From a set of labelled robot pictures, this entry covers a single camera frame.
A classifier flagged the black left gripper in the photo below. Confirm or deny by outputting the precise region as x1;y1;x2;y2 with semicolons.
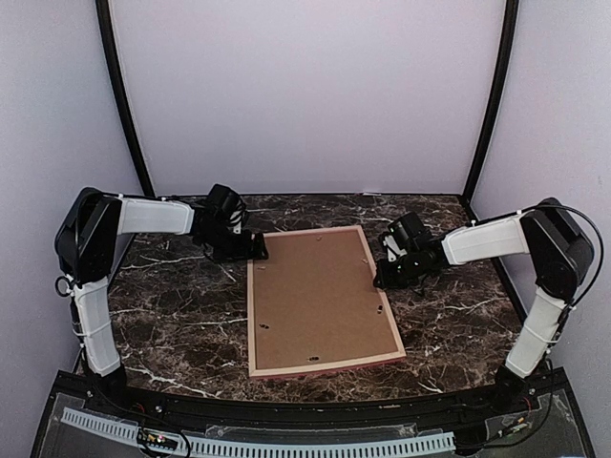
200;223;268;263

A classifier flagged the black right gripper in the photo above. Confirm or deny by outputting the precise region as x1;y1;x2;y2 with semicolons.
373;250;423;291

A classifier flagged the brown cardboard backing board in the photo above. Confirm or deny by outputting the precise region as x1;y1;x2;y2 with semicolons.
252;230;400;371

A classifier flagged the light wooden picture frame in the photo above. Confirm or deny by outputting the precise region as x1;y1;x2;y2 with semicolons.
245;225;408;381

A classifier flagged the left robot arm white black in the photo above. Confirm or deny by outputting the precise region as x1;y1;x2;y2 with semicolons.
54;184;268;416

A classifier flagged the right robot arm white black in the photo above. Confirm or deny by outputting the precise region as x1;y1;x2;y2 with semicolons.
373;198;604;414

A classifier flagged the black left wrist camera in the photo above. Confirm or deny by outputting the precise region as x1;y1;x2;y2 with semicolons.
204;183;246;225

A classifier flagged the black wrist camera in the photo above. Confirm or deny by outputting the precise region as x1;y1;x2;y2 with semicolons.
204;183;246;225
388;212;432;252

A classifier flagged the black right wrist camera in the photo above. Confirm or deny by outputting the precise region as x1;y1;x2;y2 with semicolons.
388;212;432;252

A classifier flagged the black left corner post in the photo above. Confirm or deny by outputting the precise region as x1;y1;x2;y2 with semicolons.
95;0;156;198

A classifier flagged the black corner post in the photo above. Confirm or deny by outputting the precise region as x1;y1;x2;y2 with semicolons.
462;0;519;204
95;0;156;198

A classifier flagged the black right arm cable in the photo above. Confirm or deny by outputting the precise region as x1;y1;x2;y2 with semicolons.
524;204;601;316

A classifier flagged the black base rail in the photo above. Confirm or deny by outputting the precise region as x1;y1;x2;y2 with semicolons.
31;368;595;457

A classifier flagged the white slotted cable duct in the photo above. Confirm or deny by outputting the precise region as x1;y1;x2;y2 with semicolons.
60;407;455;457

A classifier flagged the black right corner post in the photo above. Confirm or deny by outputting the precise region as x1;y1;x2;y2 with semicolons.
462;0;519;204

